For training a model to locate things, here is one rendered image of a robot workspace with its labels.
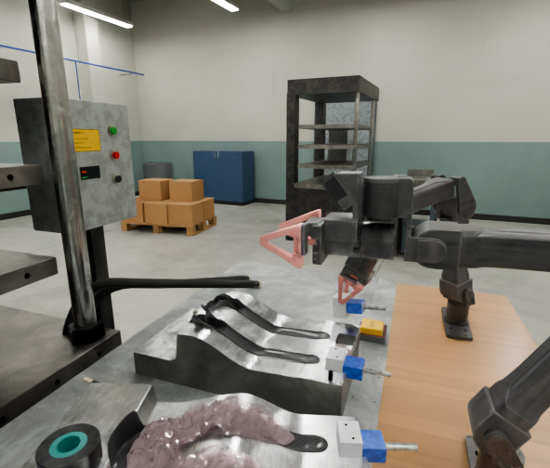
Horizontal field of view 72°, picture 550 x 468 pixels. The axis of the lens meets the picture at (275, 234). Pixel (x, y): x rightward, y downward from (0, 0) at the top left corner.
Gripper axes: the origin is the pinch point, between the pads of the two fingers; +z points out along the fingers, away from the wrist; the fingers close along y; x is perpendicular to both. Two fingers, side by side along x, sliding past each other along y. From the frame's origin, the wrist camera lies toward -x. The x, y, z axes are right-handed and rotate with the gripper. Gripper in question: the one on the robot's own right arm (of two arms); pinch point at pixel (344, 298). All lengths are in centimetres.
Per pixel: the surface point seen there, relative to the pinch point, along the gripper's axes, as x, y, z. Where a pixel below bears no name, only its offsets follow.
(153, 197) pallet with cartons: -358, -332, 160
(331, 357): 6.1, 23.2, 3.2
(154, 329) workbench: -43, 14, 35
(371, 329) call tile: 9.5, -8.5, 7.3
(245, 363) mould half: -8.3, 28.7, 13.2
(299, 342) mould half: -2.4, 15.5, 9.3
